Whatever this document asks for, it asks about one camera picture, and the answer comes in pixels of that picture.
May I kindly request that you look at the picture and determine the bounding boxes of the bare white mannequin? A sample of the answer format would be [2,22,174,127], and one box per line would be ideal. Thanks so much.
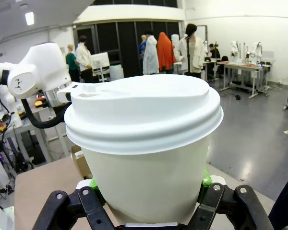
[170,34,183,62]

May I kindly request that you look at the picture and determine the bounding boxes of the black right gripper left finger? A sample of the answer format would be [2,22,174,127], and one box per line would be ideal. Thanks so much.
[31,176,122,230]

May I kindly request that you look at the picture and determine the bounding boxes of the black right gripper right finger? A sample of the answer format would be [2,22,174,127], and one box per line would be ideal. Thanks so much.
[188,166,274,230]

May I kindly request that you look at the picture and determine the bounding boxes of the plain white paper cup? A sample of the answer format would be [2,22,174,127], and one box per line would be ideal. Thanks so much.
[80,138,211,226]

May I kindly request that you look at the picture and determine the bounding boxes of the white plastic cup lid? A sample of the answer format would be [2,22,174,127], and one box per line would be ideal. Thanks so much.
[63,73,224,155]

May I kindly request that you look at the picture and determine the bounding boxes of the person in blue top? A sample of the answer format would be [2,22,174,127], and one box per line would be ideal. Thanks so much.
[137,34,147,68]

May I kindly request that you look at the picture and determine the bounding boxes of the white bin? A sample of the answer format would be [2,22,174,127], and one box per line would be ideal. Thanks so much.
[109,64,124,81]

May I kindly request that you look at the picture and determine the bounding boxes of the person in white coat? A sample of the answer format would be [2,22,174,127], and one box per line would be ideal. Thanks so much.
[75,35,95,84]

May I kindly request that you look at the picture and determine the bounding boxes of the person in dark clothing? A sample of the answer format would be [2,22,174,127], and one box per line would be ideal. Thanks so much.
[268,176,288,230]

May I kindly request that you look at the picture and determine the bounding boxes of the white monitor on stand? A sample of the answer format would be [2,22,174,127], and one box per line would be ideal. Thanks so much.
[90,52,110,83]

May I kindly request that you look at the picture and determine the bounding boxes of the ceiling light panel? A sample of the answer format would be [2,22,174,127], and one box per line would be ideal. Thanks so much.
[24,11,35,26]

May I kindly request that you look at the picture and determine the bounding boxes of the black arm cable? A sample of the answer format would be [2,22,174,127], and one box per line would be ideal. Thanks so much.
[20,98,69,130]

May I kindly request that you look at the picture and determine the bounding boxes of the wood-top lab table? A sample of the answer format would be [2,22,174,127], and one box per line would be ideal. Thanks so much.
[216,60,271,99]

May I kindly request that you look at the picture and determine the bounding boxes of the yellow emergency stop button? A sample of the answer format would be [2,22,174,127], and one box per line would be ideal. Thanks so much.
[35,95,48,109]

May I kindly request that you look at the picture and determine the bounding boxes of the person in green shirt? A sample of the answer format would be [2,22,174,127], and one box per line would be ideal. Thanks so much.
[66,44,80,82]

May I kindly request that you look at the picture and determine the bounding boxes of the black-haired mannequin in cream jacket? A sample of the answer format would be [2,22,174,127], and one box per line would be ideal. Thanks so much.
[173,23,205,79]

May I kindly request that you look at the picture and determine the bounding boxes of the seated person in black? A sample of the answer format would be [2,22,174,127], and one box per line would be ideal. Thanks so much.
[209,43,222,61]

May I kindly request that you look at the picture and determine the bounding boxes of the mannequin under orange cloth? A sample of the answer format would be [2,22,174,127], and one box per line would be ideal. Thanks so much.
[156,32,177,74]

